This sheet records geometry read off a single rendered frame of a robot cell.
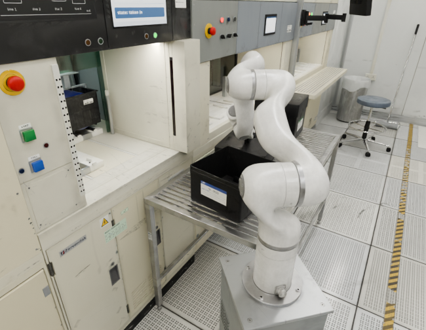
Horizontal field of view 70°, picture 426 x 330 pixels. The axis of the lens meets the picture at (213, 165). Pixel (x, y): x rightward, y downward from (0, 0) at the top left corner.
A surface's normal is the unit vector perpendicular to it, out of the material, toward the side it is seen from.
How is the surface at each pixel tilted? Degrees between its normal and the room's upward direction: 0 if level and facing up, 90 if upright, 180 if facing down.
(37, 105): 90
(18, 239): 90
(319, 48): 90
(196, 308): 0
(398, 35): 90
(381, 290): 0
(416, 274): 0
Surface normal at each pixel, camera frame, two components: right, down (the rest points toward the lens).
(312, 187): 0.11, 0.08
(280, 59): -0.52, 0.40
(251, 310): 0.01, -0.88
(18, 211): 0.85, 0.25
